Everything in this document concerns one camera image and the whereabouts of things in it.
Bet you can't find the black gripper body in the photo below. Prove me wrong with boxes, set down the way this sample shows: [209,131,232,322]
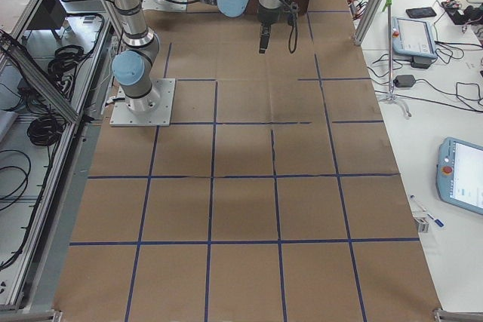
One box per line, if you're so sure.
[257,8,282,28]

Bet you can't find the metal stand with green clip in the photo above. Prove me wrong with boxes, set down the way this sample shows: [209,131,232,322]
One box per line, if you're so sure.
[378,0,412,119]

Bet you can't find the black power adapter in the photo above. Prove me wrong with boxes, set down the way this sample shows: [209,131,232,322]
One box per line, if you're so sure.
[393,75,416,88]

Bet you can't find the upper teach pendant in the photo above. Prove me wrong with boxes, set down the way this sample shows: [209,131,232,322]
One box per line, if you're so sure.
[391,17,437,60]

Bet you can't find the teach pendant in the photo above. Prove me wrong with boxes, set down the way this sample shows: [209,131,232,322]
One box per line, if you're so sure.
[391,17,437,60]
[436,137,483,215]

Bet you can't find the black smartphone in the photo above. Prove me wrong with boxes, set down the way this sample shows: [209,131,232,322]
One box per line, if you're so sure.
[405,7,436,19]

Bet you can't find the lower teach pendant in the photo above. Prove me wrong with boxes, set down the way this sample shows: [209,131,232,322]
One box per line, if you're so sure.
[436,137,483,215]

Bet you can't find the small metal binder clip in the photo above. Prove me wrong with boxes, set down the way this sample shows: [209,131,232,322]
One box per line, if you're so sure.
[414,216,429,234]

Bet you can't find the blue white pen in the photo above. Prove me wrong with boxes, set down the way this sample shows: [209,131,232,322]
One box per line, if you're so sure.
[410,195,445,228]

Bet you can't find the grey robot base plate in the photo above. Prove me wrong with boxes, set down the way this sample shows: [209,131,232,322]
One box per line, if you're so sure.
[109,78,176,127]

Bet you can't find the coiled black cable bundle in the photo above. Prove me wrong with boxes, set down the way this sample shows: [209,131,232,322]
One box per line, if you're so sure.
[26,114,63,148]

